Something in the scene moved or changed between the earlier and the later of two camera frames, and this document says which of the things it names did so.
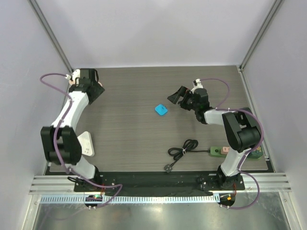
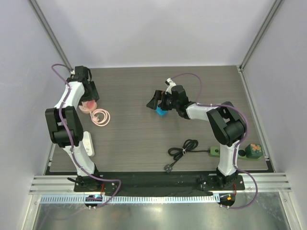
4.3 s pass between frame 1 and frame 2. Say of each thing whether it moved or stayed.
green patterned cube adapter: stayed
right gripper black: moved
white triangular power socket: stayed
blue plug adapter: stayed
